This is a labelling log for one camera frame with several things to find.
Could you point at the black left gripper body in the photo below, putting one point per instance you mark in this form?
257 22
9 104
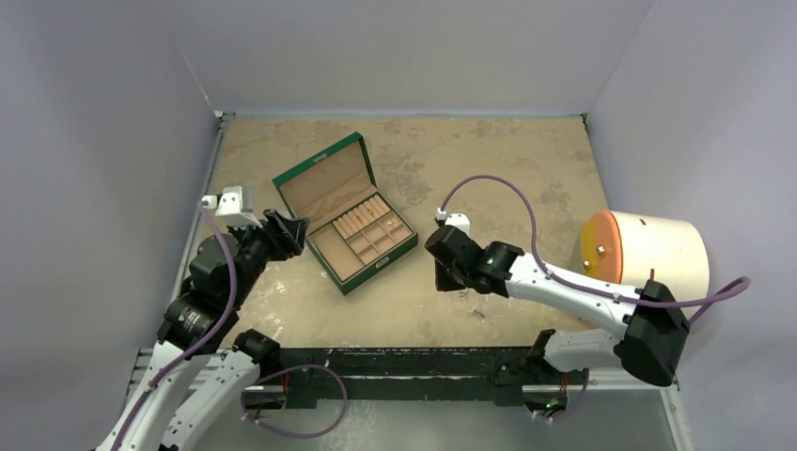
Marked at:
257 244

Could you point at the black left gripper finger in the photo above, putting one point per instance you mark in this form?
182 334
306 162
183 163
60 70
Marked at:
287 244
295 228

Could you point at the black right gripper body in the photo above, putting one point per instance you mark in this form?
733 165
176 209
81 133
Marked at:
445 264

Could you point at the green jewelry box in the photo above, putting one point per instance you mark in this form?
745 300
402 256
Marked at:
325 184

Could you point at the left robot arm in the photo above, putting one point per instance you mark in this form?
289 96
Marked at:
220 277

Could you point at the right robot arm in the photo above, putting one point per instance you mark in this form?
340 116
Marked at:
641 330

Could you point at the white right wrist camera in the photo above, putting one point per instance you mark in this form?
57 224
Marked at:
458 220

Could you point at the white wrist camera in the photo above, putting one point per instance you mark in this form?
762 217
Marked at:
458 220
234 206

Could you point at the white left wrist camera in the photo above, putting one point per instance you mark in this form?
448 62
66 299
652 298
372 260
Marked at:
234 206

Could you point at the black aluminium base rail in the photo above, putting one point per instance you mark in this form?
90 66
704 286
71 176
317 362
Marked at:
298 378

